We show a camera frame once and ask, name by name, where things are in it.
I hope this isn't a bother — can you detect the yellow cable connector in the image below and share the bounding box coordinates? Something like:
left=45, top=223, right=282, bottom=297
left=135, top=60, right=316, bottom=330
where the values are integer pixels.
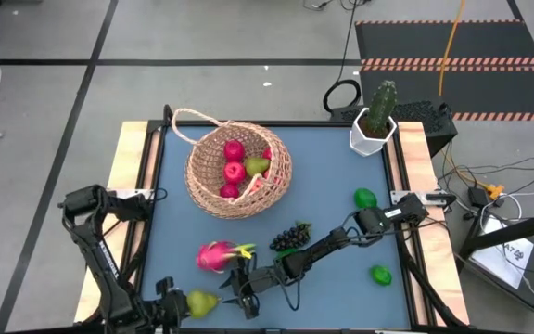
left=485, top=183, right=505, bottom=201

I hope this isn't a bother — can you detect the dark purple grape bunch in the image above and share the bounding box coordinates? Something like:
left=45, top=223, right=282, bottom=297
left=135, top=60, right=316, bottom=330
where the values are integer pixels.
left=269, top=221, right=313, bottom=253

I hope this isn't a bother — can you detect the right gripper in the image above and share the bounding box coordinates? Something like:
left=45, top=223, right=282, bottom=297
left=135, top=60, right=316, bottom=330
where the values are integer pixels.
left=219, top=264, right=291, bottom=321

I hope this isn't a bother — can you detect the white paper sheet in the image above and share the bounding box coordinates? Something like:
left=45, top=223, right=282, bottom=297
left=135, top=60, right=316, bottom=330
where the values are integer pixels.
left=470, top=215, right=534, bottom=291

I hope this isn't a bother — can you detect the wooden table side board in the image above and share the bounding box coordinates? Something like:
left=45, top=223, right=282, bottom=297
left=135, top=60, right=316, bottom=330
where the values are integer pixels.
left=385, top=121, right=471, bottom=326
left=72, top=121, right=162, bottom=325

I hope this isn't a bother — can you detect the bright green pointed lime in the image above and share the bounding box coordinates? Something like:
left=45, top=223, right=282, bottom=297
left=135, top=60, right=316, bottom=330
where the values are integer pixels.
left=353, top=187, right=378, bottom=210

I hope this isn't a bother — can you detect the woven wicker basket with handles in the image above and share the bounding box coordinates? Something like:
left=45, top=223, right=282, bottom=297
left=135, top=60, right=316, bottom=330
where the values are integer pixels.
left=170, top=106, right=293, bottom=220

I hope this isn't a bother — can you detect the gripper cable with yellow tag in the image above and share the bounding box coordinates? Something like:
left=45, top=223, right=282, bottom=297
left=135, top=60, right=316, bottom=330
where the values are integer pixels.
left=241, top=245, right=305, bottom=313

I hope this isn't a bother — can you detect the silver mounting plate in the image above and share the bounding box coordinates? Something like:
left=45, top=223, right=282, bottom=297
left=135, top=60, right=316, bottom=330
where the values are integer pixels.
left=389, top=188, right=457, bottom=206
left=121, top=187, right=158, bottom=199

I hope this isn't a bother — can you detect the pink red apple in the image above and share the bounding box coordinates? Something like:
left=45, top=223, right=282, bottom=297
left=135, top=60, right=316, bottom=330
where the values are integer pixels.
left=222, top=161, right=248, bottom=186

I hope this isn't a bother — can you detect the pink dragon fruit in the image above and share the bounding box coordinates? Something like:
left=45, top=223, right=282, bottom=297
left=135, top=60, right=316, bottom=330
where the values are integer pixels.
left=195, top=239, right=258, bottom=274

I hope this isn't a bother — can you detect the black cable with coil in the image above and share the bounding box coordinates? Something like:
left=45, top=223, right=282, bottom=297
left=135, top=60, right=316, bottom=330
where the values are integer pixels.
left=321, top=0, right=362, bottom=114

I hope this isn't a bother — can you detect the yellow hanging cable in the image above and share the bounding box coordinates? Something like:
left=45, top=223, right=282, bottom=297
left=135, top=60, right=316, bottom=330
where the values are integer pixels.
left=437, top=0, right=466, bottom=97

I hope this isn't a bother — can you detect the black mat with striped edges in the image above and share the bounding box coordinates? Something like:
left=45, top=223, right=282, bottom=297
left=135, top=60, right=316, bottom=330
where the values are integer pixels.
left=353, top=19, right=534, bottom=122

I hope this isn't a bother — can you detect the small bright green lime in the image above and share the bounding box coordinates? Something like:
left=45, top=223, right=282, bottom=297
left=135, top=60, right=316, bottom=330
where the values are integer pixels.
left=370, top=264, right=393, bottom=287

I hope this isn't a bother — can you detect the green pear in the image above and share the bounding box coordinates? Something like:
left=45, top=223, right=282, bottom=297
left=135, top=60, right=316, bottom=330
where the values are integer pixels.
left=243, top=156, right=272, bottom=178
left=185, top=289, right=222, bottom=320

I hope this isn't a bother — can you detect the black power adapter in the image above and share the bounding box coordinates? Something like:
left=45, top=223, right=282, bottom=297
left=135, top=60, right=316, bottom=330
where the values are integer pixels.
left=466, top=186, right=490, bottom=209

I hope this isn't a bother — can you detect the white hexagonal plant pot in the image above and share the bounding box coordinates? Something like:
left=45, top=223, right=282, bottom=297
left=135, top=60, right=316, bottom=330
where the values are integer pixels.
left=348, top=107, right=398, bottom=158

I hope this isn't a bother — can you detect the green cactus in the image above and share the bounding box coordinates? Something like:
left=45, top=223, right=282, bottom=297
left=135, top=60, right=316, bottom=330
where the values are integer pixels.
left=364, top=79, right=398, bottom=135

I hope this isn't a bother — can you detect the black metal stand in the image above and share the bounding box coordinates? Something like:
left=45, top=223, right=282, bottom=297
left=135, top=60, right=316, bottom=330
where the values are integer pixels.
left=459, top=207, right=534, bottom=326

